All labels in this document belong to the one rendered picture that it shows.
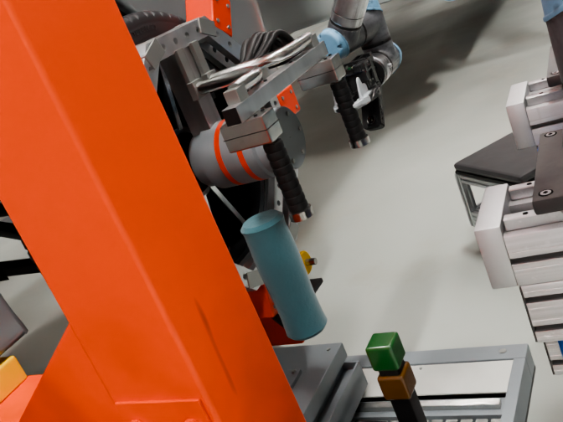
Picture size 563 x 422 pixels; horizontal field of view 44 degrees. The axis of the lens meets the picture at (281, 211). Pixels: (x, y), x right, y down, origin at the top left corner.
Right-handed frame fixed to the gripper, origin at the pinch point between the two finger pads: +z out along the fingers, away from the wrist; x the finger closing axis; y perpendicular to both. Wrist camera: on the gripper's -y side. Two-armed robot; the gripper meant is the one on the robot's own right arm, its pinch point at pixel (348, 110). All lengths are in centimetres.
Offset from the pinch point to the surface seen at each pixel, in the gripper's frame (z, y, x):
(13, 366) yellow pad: 68, -11, -45
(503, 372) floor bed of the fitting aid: -6, -75, 12
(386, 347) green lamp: 63, -17, 21
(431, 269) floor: -77, -83, -25
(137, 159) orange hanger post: 75, 19, 7
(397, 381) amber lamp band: 63, -23, 21
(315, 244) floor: -113, -83, -87
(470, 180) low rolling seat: -81, -54, -3
